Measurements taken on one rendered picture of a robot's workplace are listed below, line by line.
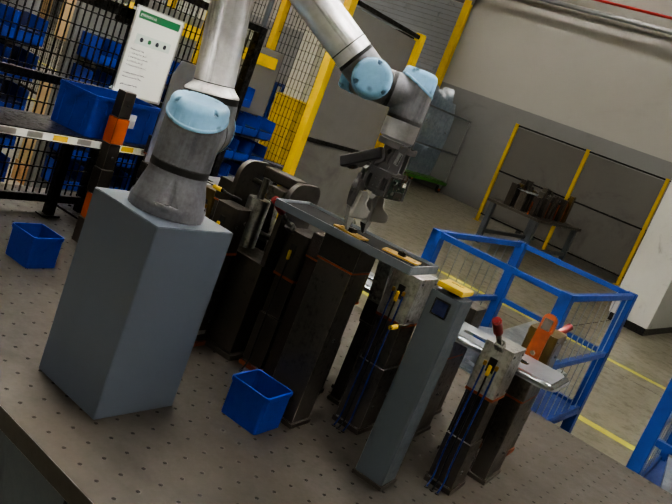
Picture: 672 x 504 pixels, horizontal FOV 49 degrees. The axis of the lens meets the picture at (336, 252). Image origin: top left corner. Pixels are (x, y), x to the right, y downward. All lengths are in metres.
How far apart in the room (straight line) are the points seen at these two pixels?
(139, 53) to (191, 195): 1.31
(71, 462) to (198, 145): 0.60
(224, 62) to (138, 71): 1.18
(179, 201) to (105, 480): 0.51
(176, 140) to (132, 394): 0.51
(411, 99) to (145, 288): 0.64
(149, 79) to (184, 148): 1.35
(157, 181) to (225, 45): 0.32
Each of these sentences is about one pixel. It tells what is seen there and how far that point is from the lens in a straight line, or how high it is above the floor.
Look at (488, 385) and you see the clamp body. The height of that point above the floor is 0.97.
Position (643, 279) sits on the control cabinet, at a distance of 9.59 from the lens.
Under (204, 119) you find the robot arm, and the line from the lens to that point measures 1.39.
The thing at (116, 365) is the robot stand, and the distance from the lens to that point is 1.45.
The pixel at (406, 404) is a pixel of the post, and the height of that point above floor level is 0.90.
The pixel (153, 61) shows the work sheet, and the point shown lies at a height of 1.29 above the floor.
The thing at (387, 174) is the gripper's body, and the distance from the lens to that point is 1.52.
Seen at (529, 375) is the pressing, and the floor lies 1.00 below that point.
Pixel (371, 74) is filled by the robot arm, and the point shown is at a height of 1.48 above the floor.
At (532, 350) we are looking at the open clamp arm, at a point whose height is 1.01.
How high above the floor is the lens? 1.44
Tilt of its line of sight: 12 degrees down
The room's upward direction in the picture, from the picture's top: 21 degrees clockwise
